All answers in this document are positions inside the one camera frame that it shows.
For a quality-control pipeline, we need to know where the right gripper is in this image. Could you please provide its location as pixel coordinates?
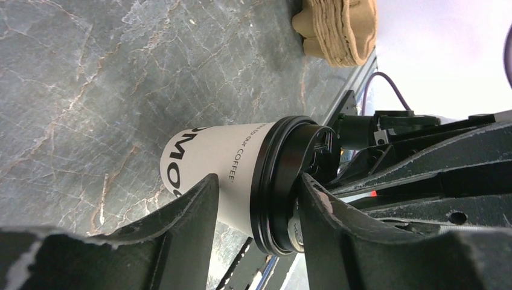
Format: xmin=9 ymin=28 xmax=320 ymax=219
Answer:
xmin=328 ymin=111 xmax=511 ymax=230

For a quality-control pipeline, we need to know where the white paper coffee cup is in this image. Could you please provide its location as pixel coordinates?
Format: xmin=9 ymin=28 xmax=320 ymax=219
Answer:
xmin=159 ymin=121 xmax=281 ymax=237

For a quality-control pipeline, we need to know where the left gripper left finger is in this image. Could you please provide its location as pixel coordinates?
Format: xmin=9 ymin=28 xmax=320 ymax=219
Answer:
xmin=1 ymin=174 xmax=219 ymax=289

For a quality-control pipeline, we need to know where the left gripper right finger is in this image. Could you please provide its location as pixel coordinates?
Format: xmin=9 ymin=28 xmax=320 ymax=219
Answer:
xmin=298 ymin=174 xmax=511 ymax=289

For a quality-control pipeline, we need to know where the brown pulp cup carrier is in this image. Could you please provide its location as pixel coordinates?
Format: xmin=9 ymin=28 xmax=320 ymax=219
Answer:
xmin=292 ymin=0 xmax=378 ymax=68

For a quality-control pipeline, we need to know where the black coffee cup lid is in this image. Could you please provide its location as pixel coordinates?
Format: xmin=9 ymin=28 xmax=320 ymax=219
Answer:
xmin=249 ymin=116 xmax=341 ymax=256

